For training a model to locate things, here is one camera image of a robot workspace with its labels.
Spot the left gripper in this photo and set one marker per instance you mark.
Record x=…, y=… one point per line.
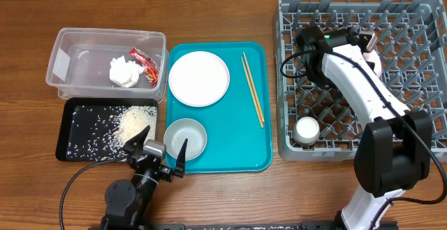
x=167, y=173

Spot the grey bowl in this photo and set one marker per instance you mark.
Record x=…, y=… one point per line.
x=185, y=129

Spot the pink bowl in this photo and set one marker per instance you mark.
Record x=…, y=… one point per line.
x=373, y=60

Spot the white rice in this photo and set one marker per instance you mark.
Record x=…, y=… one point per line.
x=98, y=133

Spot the red snack wrapper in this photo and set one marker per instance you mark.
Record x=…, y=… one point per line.
x=151, y=69

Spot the large white plate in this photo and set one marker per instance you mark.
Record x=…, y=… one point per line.
x=199, y=79

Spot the white tissue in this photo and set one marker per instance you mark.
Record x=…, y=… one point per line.
x=124, y=73

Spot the wooden chopstick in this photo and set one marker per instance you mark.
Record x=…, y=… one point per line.
x=251, y=92
x=254, y=87

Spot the white cup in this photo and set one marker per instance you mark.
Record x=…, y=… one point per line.
x=306, y=131

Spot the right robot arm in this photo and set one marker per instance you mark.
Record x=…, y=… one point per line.
x=391, y=156

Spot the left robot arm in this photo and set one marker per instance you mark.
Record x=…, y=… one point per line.
x=127, y=200

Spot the grey dishwasher rack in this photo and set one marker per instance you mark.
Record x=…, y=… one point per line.
x=411, y=44

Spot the clear plastic waste bin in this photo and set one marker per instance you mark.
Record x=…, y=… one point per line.
x=79, y=63

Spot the black plastic tray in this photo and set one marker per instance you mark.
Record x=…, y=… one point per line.
x=71, y=104

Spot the teal serving tray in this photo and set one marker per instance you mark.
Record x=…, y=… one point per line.
x=236, y=141

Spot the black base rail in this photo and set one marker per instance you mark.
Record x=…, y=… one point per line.
x=308, y=225

